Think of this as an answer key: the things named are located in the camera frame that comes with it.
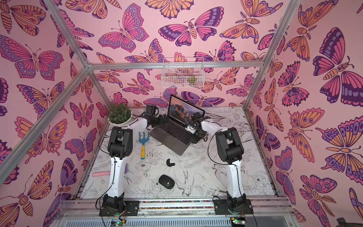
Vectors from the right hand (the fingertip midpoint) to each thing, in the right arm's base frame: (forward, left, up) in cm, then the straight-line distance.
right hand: (196, 137), depth 101 cm
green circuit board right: (-48, -20, -1) cm, 52 cm away
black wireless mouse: (-31, +18, +2) cm, 36 cm away
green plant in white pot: (+7, +52, +17) cm, 55 cm away
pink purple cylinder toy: (-26, +55, -1) cm, 61 cm away
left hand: (+14, +23, +2) cm, 27 cm away
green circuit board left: (-51, +41, -2) cm, 65 cm away
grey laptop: (+3, +18, +1) cm, 19 cm away
